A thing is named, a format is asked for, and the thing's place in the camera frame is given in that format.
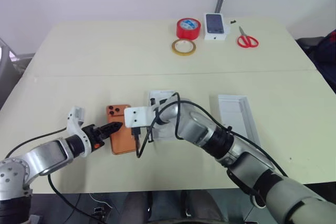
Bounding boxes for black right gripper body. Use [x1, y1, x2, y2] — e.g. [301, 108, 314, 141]
[130, 126, 142, 142]

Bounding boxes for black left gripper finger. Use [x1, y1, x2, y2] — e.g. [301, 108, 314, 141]
[101, 126, 122, 140]
[100, 122, 123, 133]

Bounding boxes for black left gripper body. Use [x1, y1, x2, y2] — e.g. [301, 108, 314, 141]
[81, 123, 106, 152]

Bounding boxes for white phone box base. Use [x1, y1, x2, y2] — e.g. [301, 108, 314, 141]
[148, 90, 184, 143]

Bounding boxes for white phone box lid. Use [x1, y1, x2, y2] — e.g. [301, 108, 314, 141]
[217, 93, 261, 148]

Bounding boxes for white printed phone box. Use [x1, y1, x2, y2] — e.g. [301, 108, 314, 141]
[203, 12, 232, 42]

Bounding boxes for orange smartphone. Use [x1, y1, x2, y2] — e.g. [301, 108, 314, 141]
[106, 104, 138, 156]

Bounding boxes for yellow tape roll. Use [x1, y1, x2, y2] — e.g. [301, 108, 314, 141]
[171, 38, 197, 57]

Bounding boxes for grey chair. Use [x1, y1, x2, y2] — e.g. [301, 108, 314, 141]
[0, 37, 35, 111]

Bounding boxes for red tape roll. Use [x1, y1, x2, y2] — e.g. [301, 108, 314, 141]
[176, 17, 202, 41]

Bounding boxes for dark bag and chair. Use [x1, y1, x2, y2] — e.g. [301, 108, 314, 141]
[295, 28, 336, 91]

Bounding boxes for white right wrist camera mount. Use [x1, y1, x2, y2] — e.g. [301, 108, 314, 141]
[123, 105, 159, 129]

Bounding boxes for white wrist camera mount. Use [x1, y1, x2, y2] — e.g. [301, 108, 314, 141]
[65, 105, 95, 158]
[123, 105, 159, 129]

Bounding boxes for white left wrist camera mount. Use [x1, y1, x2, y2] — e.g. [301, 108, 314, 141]
[65, 105, 95, 158]

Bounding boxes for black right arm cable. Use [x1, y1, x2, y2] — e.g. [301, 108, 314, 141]
[135, 91, 289, 179]

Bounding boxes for white floor cable with plug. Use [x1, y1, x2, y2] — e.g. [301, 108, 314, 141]
[88, 192, 114, 216]

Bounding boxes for red handled scissors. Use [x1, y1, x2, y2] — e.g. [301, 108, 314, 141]
[236, 26, 260, 49]

